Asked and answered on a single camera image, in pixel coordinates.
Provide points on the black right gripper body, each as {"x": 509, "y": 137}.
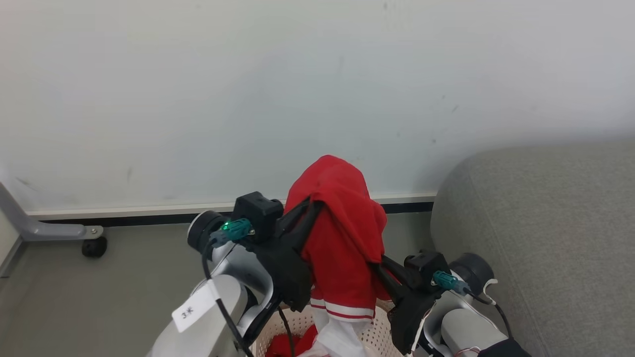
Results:
{"x": 412, "y": 315}

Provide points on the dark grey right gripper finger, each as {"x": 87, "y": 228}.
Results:
{"x": 399, "y": 271}
{"x": 386, "y": 282}

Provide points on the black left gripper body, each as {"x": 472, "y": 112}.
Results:
{"x": 287, "y": 272}

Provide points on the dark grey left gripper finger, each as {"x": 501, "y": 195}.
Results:
{"x": 296, "y": 214}
{"x": 308, "y": 225}

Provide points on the red and white garment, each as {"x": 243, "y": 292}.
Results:
{"x": 340, "y": 233}

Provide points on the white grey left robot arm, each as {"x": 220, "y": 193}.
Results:
{"x": 218, "y": 322}

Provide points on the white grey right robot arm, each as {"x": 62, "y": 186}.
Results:
{"x": 461, "y": 327}

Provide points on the grey fabric sofa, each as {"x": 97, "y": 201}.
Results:
{"x": 545, "y": 238}

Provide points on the white perforated laundry basket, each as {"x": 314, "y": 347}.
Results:
{"x": 371, "y": 333}

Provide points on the white paper label tag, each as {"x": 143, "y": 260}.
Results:
{"x": 194, "y": 307}

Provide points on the white and black baseboard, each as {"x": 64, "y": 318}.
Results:
{"x": 149, "y": 214}

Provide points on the black caster wheel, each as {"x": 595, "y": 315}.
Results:
{"x": 94, "y": 247}

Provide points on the grey metal stand leg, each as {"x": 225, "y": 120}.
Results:
{"x": 39, "y": 229}

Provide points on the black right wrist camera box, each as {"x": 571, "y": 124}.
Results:
{"x": 425, "y": 270}

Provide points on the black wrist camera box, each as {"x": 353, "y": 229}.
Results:
{"x": 425, "y": 270}
{"x": 258, "y": 213}

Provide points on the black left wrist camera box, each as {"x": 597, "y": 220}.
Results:
{"x": 258, "y": 213}

